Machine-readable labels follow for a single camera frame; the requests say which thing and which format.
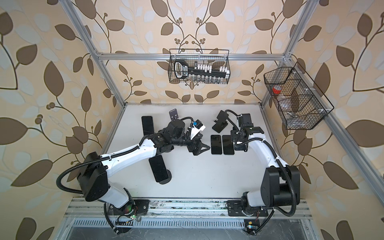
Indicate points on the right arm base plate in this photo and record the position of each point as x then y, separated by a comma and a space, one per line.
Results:
235, 209

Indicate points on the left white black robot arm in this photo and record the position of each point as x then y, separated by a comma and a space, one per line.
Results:
95, 171

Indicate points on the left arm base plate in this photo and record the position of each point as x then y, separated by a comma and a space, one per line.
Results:
133, 207

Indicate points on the black phone stand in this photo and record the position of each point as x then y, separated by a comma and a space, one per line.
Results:
216, 145
228, 145

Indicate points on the black wire basket right wall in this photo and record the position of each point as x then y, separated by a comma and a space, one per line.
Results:
302, 104

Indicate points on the aluminium rail front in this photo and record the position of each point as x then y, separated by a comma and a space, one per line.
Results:
200, 208

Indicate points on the black phone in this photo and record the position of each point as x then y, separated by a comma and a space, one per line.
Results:
147, 125
159, 169

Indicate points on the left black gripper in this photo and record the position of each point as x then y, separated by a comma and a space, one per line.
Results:
196, 149

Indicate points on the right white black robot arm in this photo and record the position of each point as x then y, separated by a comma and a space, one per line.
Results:
280, 187

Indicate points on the black tool with vials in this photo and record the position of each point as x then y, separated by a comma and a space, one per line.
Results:
182, 70

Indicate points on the black square stand right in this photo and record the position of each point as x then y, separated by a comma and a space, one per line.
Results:
221, 122

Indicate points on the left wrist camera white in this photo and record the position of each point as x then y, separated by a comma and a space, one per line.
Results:
195, 128

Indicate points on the grey round stand far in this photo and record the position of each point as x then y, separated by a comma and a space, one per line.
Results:
173, 114

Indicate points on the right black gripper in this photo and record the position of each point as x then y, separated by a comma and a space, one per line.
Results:
234, 135

